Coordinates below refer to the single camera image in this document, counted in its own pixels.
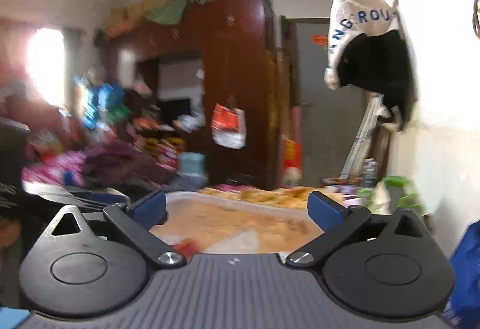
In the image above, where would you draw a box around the purple clothes pile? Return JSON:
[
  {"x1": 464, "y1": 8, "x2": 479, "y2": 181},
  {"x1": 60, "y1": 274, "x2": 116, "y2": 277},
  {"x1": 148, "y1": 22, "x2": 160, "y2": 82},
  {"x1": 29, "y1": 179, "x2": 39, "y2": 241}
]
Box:
[{"x1": 80, "y1": 140, "x2": 175, "y2": 189}]

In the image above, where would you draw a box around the light blue box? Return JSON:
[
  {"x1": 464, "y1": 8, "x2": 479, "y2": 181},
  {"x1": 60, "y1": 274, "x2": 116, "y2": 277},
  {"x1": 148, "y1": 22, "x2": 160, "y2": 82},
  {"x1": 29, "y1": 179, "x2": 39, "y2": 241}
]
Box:
[{"x1": 177, "y1": 152, "x2": 207, "y2": 177}]

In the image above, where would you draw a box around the white plastic basket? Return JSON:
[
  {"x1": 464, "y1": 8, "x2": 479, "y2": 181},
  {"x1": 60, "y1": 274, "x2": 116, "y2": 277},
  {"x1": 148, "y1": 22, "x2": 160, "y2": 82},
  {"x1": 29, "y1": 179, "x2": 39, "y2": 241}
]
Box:
[{"x1": 151, "y1": 192, "x2": 322, "y2": 254}]

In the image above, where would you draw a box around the dark red wooden wardrobe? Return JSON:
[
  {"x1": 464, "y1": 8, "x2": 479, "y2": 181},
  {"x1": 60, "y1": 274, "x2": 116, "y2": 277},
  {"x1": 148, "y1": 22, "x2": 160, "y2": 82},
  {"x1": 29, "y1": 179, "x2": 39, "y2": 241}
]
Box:
[{"x1": 100, "y1": 0, "x2": 279, "y2": 189}]

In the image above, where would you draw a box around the green cloth on wardrobe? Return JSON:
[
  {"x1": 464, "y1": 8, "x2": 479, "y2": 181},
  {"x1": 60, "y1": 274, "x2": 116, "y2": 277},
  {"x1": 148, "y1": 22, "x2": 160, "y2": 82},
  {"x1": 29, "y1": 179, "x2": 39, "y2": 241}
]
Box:
[{"x1": 145, "y1": 0, "x2": 216, "y2": 25}]

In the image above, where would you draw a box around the green white tote bag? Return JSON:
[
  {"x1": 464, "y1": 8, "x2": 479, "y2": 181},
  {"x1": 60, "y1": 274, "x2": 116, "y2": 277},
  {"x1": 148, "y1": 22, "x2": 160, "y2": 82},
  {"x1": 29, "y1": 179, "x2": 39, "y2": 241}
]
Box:
[{"x1": 357, "y1": 175, "x2": 427, "y2": 217}]

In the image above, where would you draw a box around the yellow floral blanket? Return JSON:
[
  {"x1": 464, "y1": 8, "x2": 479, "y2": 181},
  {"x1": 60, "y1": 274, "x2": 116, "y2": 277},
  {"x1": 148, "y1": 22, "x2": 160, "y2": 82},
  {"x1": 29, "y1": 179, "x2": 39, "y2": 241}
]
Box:
[{"x1": 199, "y1": 187, "x2": 317, "y2": 210}]

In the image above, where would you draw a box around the blue shopping bag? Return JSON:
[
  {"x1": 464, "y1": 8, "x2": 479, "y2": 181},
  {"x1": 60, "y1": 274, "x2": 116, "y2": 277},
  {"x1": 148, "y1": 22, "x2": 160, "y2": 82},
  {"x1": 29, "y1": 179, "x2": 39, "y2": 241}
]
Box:
[{"x1": 443, "y1": 221, "x2": 480, "y2": 329}]

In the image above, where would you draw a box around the grey door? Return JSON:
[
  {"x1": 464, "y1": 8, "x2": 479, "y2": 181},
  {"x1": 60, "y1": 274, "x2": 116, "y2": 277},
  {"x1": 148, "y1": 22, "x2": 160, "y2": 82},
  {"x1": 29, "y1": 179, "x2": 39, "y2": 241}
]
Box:
[{"x1": 295, "y1": 22, "x2": 366, "y2": 187}]

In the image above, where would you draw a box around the orange white plastic bag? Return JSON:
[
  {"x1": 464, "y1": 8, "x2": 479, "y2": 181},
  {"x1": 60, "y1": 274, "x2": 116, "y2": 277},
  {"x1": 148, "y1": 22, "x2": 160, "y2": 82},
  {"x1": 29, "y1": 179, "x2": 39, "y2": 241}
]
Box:
[{"x1": 211, "y1": 103, "x2": 247, "y2": 149}]

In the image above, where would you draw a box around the white black hanging jacket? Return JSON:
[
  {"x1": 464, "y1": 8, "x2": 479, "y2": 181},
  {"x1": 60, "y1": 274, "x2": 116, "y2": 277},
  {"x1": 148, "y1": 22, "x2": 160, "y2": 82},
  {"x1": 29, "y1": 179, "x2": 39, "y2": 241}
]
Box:
[{"x1": 324, "y1": 0, "x2": 416, "y2": 131}]

